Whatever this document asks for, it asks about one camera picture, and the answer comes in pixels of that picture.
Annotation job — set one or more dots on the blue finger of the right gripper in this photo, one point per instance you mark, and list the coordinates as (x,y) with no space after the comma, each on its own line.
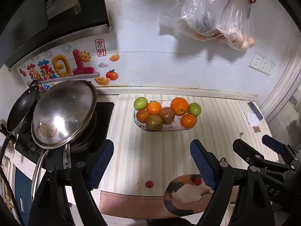
(245,151)
(275,145)

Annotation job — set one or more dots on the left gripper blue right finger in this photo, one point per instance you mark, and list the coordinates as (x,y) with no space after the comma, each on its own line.
(206,164)

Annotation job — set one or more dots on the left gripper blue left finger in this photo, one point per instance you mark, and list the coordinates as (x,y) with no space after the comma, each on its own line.
(98,164)

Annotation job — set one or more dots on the red cherry tomato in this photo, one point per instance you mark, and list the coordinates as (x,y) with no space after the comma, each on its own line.
(197,181)
(149,184)

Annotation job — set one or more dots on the small orange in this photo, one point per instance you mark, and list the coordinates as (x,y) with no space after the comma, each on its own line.
(154,107)
(188,121)

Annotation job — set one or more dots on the green apple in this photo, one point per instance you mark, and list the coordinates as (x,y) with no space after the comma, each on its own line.
(140,103)
(195,109)

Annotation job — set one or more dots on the large orange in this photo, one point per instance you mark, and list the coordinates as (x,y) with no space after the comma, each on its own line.
(179,106)

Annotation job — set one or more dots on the dark red round fruit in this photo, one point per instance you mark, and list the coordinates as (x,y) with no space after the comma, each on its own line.
(167,115)

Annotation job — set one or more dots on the brown green round fruit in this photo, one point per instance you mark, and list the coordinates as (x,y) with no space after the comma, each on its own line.
(154,122)

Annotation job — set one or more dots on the brown orange round fruit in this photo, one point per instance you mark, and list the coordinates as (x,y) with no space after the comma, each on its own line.
(142,115)

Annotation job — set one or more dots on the small brown card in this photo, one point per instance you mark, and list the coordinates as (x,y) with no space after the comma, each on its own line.
(256,129)

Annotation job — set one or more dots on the white paper sheet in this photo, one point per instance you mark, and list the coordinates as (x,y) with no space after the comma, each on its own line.
(252,119)

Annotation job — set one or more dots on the blue smartphone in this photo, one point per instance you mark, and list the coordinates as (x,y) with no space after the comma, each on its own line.
(255,110)

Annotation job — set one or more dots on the floral oval ceramic plate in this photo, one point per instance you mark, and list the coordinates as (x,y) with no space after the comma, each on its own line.
(174,126)

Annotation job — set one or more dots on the steel wok lid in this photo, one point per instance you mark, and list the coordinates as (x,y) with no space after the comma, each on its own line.
(63,113)

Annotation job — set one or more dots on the black frying pan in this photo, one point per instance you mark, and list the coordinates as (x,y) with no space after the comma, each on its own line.
(20,116)

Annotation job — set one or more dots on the plastic bag of eggs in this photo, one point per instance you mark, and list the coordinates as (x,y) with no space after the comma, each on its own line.
(236,25)

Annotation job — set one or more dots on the plastic bag dark contents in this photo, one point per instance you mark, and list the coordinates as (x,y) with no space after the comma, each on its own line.
(196,19)

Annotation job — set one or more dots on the black range hood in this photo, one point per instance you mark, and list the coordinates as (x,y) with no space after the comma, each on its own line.
(29,27)

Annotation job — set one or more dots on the wok with steel handle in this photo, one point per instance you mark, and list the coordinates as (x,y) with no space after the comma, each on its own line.
(67,155)

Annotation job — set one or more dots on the white wall socket strip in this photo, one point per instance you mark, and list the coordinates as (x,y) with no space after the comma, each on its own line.
(261,64)

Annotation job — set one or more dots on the colourful wall sticker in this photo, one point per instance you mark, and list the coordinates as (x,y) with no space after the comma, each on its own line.
(91,59)

